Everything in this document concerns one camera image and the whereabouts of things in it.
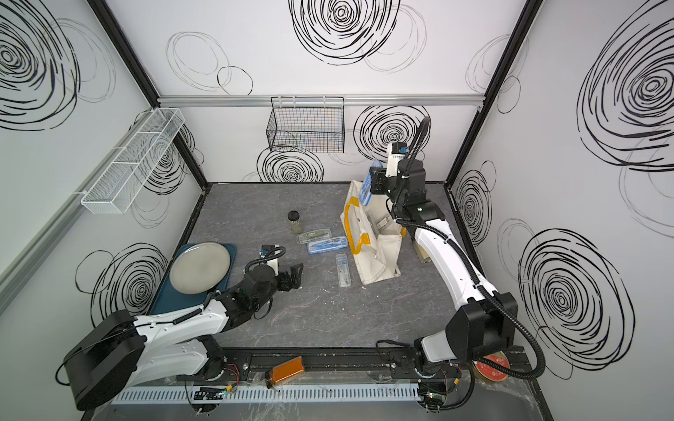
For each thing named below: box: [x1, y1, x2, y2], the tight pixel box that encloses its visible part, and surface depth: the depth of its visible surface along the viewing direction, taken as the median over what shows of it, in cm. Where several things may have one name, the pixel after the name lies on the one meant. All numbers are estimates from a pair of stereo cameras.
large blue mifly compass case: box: [307, 235, 349, 256], surface depth 101 cm
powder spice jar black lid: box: [412, 242, 432, 265], surface depth 95 cm
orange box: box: [270, 356, 305, 386], surface depth 72 cm
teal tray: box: [150, 243, 237, 315], surface depth 88 cm
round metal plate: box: [169, 242, 231, 295], surface depth 96 cm
